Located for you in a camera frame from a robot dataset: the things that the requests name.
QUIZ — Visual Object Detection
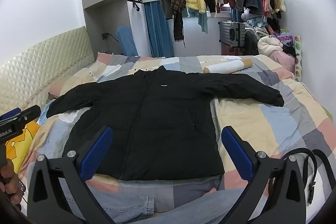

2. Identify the person's left hand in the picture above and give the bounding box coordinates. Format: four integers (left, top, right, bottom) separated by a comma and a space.
0, 158, 25, 205

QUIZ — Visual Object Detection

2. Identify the cream plush blanket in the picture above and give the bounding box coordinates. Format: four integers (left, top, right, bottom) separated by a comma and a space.
257, 35, 284, 58

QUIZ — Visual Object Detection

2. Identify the blue curtain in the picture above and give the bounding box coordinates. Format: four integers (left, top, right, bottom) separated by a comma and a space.
144, 1, 175, 58

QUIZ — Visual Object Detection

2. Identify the pile of mixed clothes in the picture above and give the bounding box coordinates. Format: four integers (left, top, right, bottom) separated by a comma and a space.
241, 10, 294, 56

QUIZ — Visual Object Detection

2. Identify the grey suitcase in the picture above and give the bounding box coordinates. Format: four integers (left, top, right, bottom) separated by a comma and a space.
219, 21, 246, 46

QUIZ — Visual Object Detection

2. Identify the pastel patchwork quilt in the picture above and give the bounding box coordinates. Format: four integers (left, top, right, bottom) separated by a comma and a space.
18, 52, 334, 224

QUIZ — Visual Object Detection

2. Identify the black belt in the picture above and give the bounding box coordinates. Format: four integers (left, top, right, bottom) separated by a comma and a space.
282, 148, 334, 205

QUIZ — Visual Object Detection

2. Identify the black wall plug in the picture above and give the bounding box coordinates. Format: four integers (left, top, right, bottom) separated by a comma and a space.
101, 32, 118, 42

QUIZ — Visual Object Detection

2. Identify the teal hanging cloth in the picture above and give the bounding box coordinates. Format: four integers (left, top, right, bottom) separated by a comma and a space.
187, 7, 209, 34

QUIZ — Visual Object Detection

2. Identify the blue striped board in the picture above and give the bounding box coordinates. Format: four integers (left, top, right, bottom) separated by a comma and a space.
116, 26, 139, 56

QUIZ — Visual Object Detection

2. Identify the pink pillow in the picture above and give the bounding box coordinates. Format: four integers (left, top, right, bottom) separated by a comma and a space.
270, 51, 296, 73

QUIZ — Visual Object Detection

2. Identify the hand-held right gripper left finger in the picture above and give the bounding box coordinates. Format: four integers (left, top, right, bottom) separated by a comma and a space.
28, 126, 114, 224

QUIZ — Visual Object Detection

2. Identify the row of hanging socks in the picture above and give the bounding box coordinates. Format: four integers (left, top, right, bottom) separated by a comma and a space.
263, 0, 286, 14

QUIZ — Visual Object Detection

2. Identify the black puffer jacket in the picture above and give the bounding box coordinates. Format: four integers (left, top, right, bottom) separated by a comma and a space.
46, 65, 285, 182

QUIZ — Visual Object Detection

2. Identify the beige quilted headboard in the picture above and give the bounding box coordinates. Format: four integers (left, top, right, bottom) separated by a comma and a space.
0, 26, 95, 119

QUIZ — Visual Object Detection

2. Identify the white rolled bolster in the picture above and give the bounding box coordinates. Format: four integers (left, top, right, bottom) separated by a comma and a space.
203, 57, 254, 74

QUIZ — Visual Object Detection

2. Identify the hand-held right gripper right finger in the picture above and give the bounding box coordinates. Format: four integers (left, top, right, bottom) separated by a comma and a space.
221, 126, 307, 224

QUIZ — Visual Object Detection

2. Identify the green dotted roll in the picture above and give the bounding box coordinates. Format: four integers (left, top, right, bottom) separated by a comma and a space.
293, 35, 302, 81

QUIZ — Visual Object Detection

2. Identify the red suitcase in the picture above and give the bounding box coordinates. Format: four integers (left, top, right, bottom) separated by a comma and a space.
221, 43, 246, 56

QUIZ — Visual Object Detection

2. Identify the yellow cartoon pillow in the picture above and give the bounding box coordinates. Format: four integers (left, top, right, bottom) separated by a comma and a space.
5, 120, 41, 174

